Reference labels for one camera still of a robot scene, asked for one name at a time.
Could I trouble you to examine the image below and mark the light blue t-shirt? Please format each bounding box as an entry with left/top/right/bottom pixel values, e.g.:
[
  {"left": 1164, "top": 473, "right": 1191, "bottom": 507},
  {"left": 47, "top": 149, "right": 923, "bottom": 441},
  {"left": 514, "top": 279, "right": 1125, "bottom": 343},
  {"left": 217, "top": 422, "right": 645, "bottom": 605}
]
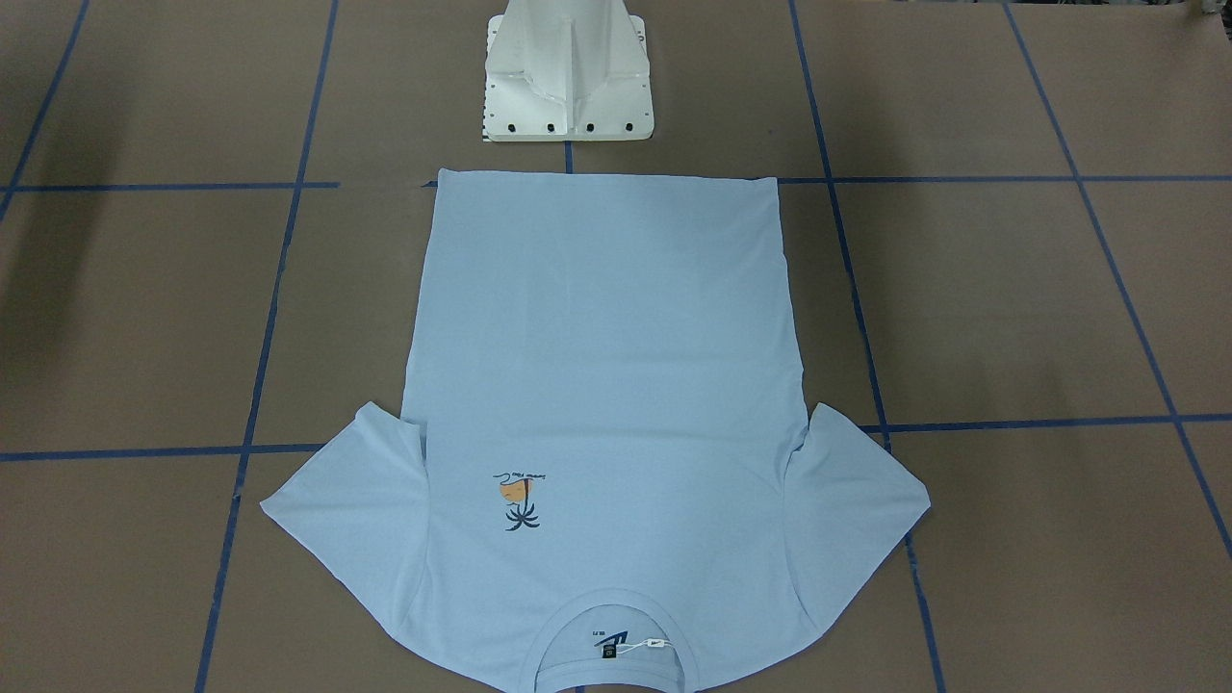
[{"left": 261, "top": 169, "right": 930, "bottom": 692}]

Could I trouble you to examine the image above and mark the white garment tag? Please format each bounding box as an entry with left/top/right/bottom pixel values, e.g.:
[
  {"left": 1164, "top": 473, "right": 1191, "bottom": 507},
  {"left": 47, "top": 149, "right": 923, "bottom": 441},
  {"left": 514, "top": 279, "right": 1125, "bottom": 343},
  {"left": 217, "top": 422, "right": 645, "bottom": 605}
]
[{"left": 612, "top": 639, "right": 674, "bottom": 655}]

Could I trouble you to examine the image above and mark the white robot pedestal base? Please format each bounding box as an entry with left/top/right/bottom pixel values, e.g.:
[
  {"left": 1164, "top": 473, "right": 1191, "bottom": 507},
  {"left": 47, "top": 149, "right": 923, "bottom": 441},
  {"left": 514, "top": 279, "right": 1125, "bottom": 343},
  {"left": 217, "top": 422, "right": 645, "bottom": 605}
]
[{"left": 480, "top": 1, "right": 655, "bottom": 143}]

